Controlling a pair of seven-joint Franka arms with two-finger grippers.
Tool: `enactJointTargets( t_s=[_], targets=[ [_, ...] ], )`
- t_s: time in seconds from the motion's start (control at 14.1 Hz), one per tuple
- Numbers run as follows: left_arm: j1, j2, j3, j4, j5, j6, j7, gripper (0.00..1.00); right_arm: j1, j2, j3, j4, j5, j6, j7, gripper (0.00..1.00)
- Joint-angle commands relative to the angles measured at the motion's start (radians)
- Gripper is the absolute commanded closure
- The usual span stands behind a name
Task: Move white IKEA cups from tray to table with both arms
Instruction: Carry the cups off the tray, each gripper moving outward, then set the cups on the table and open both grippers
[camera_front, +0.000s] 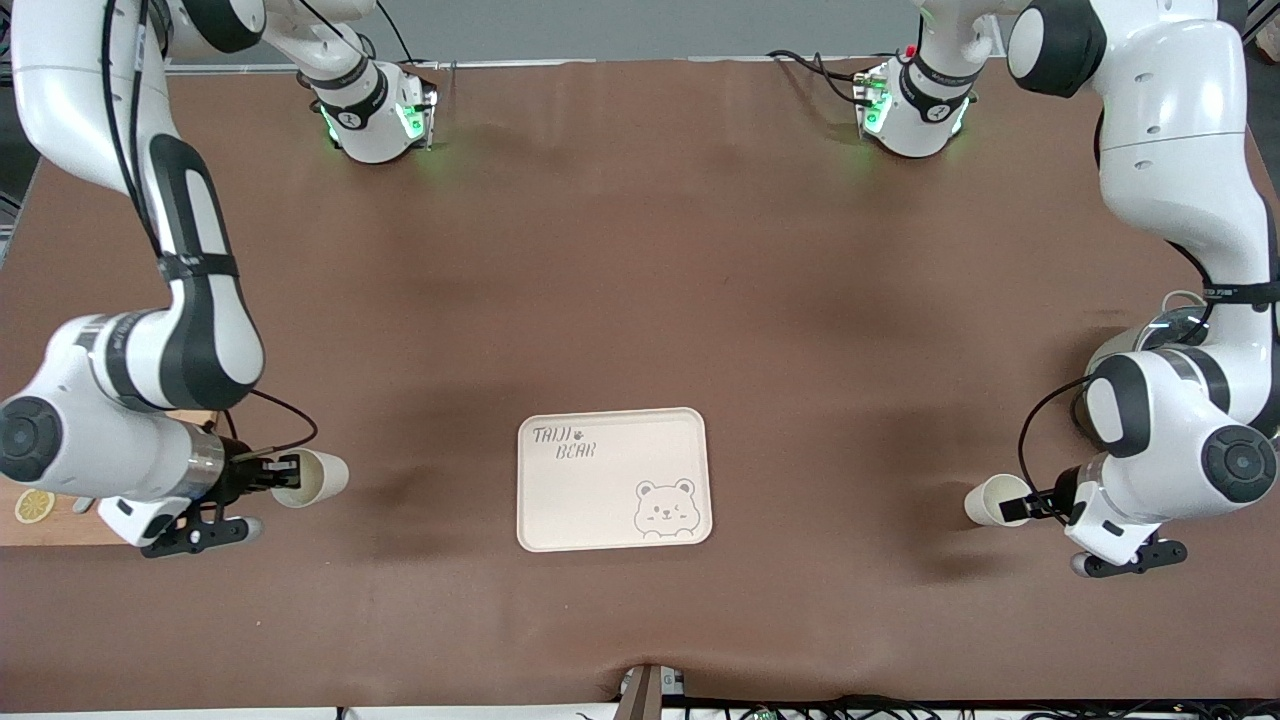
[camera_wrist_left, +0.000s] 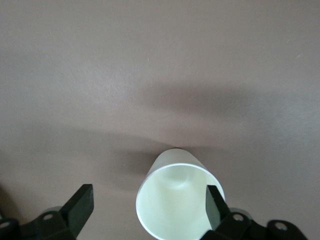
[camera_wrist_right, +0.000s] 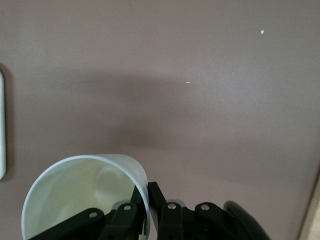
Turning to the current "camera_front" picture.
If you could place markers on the brown mount post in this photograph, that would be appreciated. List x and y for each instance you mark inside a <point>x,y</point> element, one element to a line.
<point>642,695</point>

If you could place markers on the bamboo cutting board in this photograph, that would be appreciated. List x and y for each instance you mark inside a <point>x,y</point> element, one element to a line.
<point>60,532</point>

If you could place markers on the glass pot lid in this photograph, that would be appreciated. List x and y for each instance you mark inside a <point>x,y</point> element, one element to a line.
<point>1175,325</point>

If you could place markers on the white bear print tray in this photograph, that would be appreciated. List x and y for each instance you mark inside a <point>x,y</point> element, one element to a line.
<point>610,500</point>

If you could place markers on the yellow lemon slice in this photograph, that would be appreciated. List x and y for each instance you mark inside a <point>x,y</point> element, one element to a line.
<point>35,506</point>

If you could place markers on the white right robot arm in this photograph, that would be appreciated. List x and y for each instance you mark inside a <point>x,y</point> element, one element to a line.
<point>60,100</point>

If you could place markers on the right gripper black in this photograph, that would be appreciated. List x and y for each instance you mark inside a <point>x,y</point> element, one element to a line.
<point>237,473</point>

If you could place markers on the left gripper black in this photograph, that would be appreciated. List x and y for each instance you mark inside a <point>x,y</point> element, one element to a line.
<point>1064,494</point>

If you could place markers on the grey electric cooking pot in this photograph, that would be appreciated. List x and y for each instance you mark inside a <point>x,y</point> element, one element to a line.
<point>1110,355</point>

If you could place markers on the white plastic cup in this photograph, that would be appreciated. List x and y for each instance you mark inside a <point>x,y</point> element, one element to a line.
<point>328,478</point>
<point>982,500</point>

